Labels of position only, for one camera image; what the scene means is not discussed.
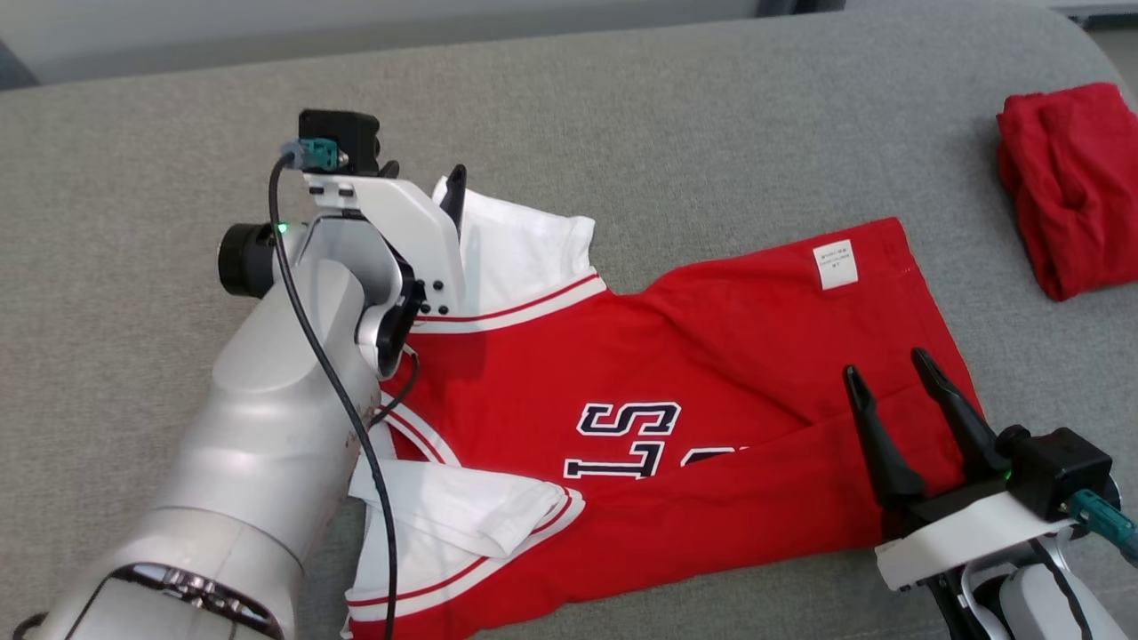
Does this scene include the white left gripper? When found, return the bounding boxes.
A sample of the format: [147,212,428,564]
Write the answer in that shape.
[302,160,469,321]

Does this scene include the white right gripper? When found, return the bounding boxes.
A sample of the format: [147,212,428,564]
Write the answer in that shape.
[843,348,1078,593]

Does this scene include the red white basketball jersey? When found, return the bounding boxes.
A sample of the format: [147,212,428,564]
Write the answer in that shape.
[342,176,986,640]

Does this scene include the red shorts with white stripe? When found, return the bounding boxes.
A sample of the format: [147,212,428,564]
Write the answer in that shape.
[996,83,1138,303]

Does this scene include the grey partition foot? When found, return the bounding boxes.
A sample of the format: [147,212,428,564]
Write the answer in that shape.
[0,37,42,90]

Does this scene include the black left cable teal connector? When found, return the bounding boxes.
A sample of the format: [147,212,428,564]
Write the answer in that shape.
[268,138,423,640]

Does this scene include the black cable teal connector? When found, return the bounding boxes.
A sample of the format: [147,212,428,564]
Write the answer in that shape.
[268,138,423,640]
[1062,489,1138,570]

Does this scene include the black right cable teal connector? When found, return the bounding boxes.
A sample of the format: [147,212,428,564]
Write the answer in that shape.
[1062,489,1138,570]

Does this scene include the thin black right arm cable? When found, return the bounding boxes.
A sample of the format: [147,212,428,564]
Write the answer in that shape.
[1027,538,1096,640]

